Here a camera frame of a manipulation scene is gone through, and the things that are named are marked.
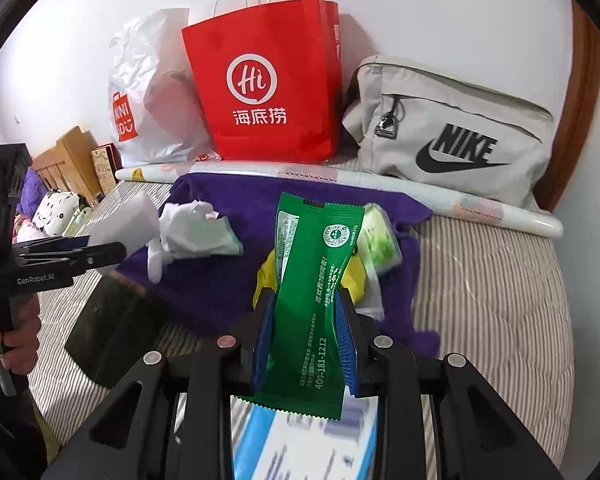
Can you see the light wooden bed frame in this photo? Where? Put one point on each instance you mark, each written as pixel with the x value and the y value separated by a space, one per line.
pixel 75 155

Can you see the purple fluffy toy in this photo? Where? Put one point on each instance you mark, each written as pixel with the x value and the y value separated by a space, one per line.
pixel 32 190

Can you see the person's left hand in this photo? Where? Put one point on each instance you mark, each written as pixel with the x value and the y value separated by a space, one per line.
pixel 24 342

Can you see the blue tissue pack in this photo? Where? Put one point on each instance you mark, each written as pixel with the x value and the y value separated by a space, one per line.
pixel 290 455

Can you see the patterned cardboard box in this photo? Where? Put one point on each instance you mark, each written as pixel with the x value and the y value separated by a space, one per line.
pixel 105 167

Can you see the grey sling bag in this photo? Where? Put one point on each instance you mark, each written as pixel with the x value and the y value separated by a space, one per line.
pixel 430 105

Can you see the white plastic shopping bag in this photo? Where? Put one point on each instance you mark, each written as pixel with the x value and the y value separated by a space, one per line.
pixel 140 60

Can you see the white spotted cushion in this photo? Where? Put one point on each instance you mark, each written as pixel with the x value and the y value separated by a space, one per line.
pixel 55 212

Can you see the striped mattress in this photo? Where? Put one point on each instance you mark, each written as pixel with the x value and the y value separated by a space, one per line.
pixel 490 310

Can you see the purple towel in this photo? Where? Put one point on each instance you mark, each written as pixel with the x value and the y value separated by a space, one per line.
pixel 220 300

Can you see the white printed paper roll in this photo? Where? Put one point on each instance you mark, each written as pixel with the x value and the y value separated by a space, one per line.
pixel 505 215

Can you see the green foil packet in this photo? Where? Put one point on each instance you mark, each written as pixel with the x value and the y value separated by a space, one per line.
pixel 305 320

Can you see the small green tissue packet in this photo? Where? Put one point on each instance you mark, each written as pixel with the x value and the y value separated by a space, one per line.
pixel 380 245

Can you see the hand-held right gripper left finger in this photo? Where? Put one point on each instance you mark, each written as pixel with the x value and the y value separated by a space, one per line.
pixel 264 332

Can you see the black box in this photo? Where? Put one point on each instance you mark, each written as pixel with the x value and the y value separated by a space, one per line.
pixel 110 335

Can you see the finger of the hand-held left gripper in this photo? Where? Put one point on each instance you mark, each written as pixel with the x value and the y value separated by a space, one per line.
pixel 95 257
pixel 55 245

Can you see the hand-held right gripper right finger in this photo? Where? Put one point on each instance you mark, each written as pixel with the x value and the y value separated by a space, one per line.
pixel 347 355

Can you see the person's left forearm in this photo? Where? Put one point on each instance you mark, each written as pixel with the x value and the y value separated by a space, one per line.
pixel 10 425

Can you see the red paper shopping bag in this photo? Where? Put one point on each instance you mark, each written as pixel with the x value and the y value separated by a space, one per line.
pixel 280 50

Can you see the wooden headboard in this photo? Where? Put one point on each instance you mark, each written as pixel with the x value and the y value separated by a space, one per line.
pixel 580 110

